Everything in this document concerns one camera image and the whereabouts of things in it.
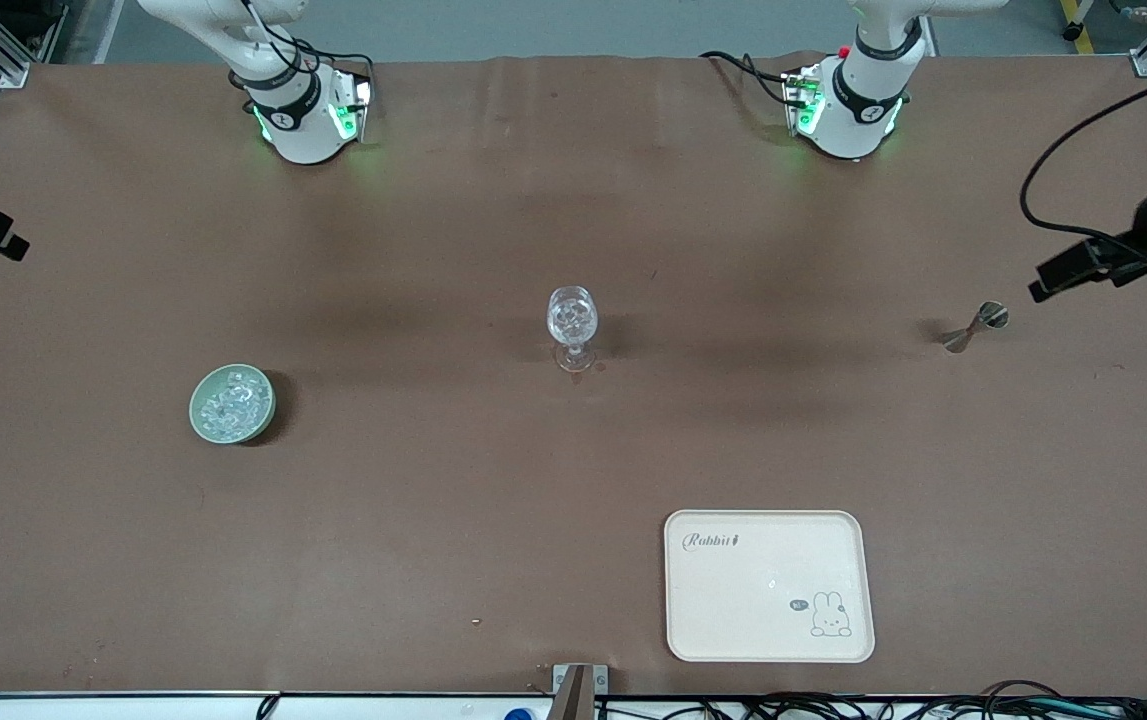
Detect clear stemmed wine glass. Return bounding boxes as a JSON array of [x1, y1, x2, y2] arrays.
[[546, 286, 600, 374]]

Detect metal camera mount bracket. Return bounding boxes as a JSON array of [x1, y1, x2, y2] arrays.
[[552, 663, 610, 720]]

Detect metal arm base connector plate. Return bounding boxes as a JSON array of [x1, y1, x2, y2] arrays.
[[782, 66, 826, 137], [331, 68, 375, 143]]

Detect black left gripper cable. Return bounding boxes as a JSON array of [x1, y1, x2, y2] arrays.
[[1020, 60, 1147, 266]]

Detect brown table cover mat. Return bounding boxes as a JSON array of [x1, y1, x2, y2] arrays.
[[0, 52, 1147, 698]]

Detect silver metal jigger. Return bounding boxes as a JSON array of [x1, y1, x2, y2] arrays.
[[942, 301, 1010, 354]]

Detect cream rabbit print tray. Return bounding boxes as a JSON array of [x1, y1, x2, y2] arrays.
[[664, 509, 876, 664]]

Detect tangled black floor cables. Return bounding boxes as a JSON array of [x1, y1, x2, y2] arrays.
[[593, 680, 1147, 720]]

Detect green ceramic bowl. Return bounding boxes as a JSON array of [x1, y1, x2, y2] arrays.
[[189, 363, 277, 445]]

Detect clear ice cubes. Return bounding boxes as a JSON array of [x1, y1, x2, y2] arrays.
[[201, 370, 269, 438]]

